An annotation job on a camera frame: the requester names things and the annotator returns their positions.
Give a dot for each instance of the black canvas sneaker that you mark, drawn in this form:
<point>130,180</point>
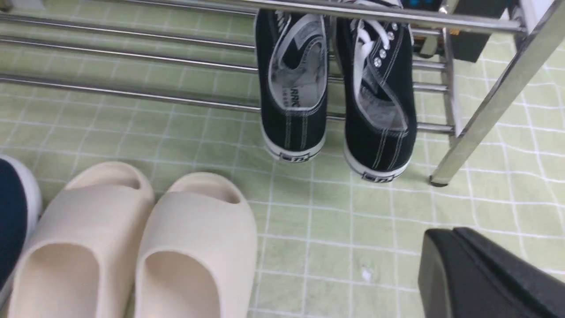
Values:
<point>293,69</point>
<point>375,58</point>

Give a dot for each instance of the green checkered table cloth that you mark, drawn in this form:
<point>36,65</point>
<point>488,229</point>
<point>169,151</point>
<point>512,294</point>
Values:
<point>329,244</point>

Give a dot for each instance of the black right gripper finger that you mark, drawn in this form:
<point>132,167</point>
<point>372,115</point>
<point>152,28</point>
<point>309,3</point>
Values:
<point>463,274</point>

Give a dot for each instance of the silver metal shoe rack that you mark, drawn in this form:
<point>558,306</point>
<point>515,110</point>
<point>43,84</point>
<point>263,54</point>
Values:
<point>532,52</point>

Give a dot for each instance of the cream foam slide, left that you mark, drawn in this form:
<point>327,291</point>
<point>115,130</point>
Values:
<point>80,261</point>

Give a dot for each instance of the cream foam slide, right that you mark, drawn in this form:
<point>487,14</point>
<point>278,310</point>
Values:
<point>198,255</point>

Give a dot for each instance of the cream foam slide, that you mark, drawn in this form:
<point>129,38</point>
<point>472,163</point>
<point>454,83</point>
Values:
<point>198,255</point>
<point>80,261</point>

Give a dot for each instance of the navy canvas slip-on, right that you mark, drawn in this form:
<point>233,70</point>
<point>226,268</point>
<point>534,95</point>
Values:
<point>20,207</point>

